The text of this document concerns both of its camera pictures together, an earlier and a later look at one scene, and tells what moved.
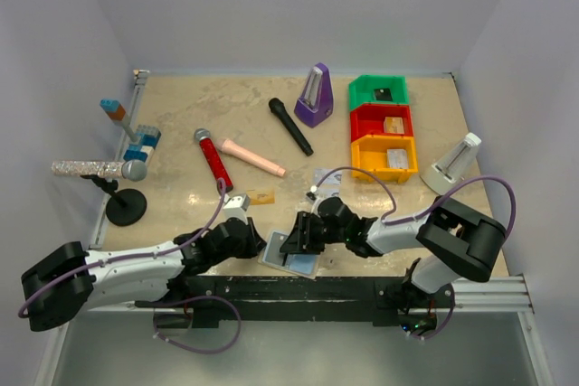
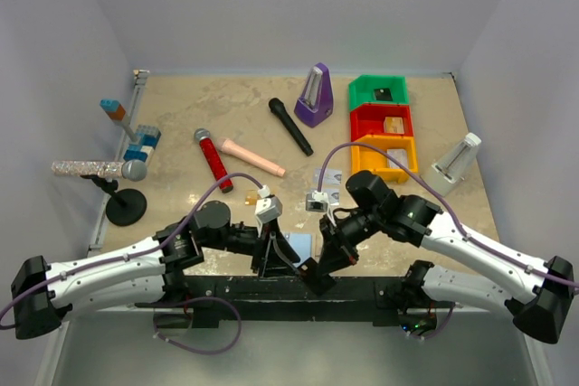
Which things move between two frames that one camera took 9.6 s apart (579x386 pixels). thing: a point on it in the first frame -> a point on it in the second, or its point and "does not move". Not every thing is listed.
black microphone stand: x=126 y=207 does not move
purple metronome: x=316 y=105 does not move
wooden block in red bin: x=393 y=125 does not move
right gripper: x=300 y=240 -> x=339 y=251
